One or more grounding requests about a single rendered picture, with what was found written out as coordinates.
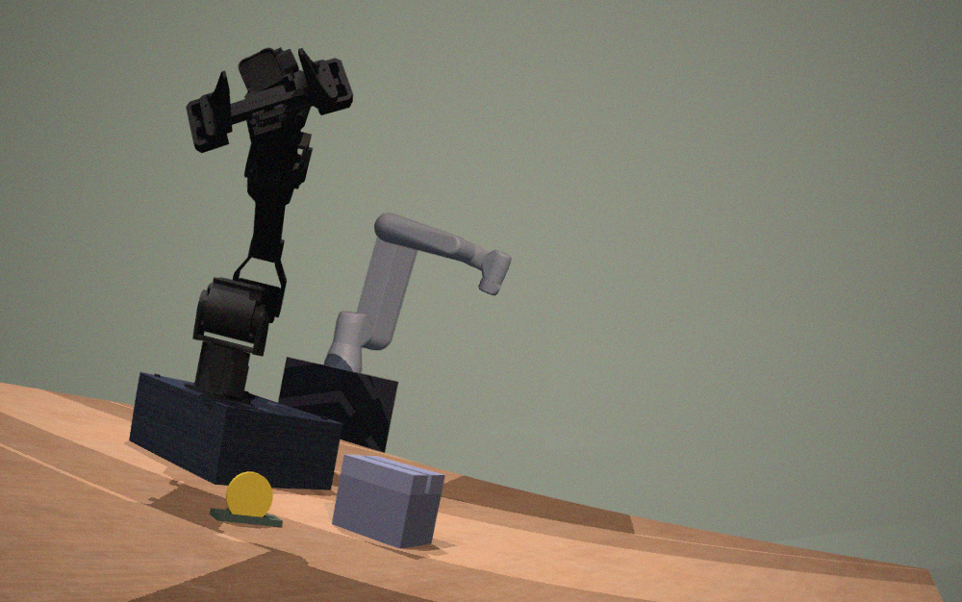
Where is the gold coin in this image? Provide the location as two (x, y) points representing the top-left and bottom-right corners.
(225, 471), (273, 517)

